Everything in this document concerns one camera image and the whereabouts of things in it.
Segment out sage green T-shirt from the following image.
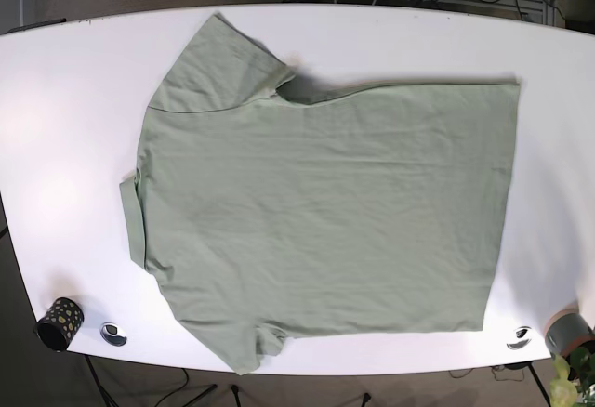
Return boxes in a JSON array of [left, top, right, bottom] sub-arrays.
[[120, 16, 521, 374]]

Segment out left silver table grommet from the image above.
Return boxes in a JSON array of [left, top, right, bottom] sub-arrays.
[[99, 322, 127, 347]]

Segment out silver table grommet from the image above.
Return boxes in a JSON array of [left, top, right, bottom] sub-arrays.
[[506, 325, 534, 350], [99, 322, 127, 347]]

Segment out right silver table grommet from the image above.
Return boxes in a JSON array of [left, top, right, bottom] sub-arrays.
[[506, 325, 534, 350]]

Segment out black gold-dotted cup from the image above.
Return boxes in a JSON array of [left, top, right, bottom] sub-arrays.
[[34, 297, 85, 352]]

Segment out grey flower pot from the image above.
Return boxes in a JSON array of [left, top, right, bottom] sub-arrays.
[[545, 309, 594, 358]]

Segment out green potted plant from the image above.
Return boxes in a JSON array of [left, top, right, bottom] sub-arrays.
[[549, 346, 595, 407]]

